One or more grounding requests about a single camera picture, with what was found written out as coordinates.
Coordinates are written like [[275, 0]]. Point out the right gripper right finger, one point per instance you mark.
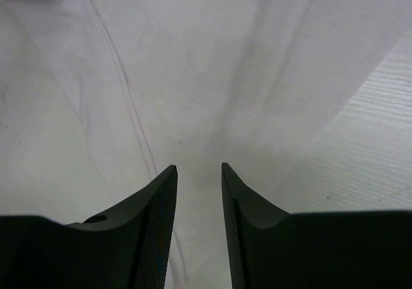
[[271, 248]]

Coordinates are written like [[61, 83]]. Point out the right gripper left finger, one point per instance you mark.
[[125, 246]]

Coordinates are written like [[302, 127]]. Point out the white tank top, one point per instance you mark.
[[306, 99]]

